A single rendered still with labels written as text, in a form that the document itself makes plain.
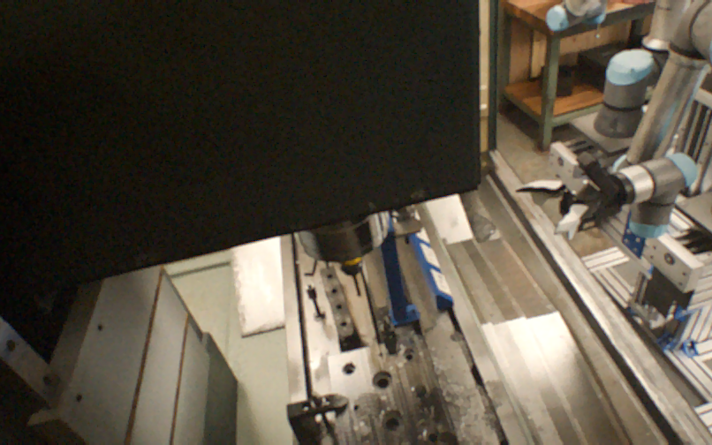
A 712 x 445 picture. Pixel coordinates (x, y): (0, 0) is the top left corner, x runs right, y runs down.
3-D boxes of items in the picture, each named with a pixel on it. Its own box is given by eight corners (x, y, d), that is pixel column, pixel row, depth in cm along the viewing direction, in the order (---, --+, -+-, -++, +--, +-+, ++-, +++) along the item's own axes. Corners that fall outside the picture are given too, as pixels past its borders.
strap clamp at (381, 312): (392, 330, 132) (385, 293, 122) (404, 373, 121) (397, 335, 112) (380, 334, 131) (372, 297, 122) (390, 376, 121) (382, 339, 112)
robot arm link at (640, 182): (655, 177, 98) (628, 157, 104) (635, 184, 98) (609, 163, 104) (647, 207, 103) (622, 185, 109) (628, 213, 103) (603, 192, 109)
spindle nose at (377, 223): (290, 220, 91) (271, 165, 83) (371, 192, 93) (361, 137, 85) (310, 277, 79) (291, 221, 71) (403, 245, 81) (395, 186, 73)
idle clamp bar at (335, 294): (339, 278, 149) (334, 263, 145) (361, 348, 129) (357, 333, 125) (323, 283, 149) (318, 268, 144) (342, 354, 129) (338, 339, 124)
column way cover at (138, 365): (215, 351, 136) (129, 206, 103) (202, 546, 99) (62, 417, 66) (198, 355, 136) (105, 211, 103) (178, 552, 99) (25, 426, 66)
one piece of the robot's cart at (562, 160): (649, 136, 177) (655, 113, 172) (677, 154, 167) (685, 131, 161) (548, 166, 174) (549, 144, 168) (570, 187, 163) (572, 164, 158)
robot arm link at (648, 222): (655, 209, 119) (665, 171, 112) (671, 241, 110) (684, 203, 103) (619, 211, 120) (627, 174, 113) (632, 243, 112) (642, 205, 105)
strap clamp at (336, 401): (352, 414, 115) (340, 379, 106) (354, 428, 113) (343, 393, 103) (297, 428, 115) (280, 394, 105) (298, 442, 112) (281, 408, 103)
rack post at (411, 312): (415, 305, 137) (404, 225, 118) (420, 320, 133) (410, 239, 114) (380, 314, 136) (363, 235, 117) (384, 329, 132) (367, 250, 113)
